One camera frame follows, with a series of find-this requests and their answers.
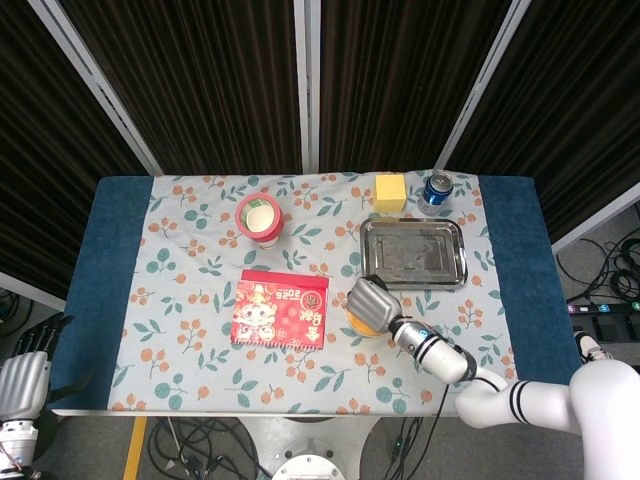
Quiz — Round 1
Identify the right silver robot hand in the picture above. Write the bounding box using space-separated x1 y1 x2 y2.
346 274 405 335

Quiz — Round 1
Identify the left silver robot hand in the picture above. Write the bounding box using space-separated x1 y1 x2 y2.
0 314 94 419

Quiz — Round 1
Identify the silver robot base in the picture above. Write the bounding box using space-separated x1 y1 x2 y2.
237 414 381 480

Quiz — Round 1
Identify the orange bowl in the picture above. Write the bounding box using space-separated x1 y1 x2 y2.
345 298 394 339

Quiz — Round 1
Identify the stainless steel tray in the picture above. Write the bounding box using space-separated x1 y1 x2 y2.
359 216 469 292

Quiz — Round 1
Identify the red 2026 spiral calendar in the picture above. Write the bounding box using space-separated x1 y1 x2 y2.
229 269 330 350

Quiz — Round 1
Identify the yellow foam cube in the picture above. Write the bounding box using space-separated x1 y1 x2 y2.
373 173 407 214

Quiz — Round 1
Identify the red tape roll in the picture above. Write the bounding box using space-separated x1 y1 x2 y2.
234 192 285 244

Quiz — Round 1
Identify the blue soda can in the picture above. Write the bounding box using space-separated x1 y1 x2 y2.
418 168 455 217

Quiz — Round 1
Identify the yellow floor tape strip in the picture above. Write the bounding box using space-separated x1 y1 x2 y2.
122 417 149 480

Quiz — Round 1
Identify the blue table cover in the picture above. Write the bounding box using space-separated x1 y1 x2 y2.
49 174 586 414

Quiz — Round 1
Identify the floral fruit print tablecloth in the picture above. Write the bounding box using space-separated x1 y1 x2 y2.
107 169 526 416

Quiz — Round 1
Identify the dark corrugated screen panel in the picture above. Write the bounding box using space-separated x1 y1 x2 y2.
318 0 511 172
59 0 304 176
0 0 151 297
446 0 640 246

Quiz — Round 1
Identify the white sneaker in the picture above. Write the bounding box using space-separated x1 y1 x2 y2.
573 329 614 362

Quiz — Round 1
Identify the black power strip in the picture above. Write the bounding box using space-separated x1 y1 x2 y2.
567 301 640 317

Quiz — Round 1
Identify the white screen frame post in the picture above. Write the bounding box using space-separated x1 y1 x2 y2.
0 272 59 305
292 0 321 174
27 0 164 176
551 180 640 254
433 0 516 171

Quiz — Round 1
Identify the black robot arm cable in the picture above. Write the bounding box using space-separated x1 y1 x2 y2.
428 367 504 427

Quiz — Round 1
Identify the black floor cable bundle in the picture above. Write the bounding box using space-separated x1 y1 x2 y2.
147 417 266 480
387 416 426 480
556 232 640 302

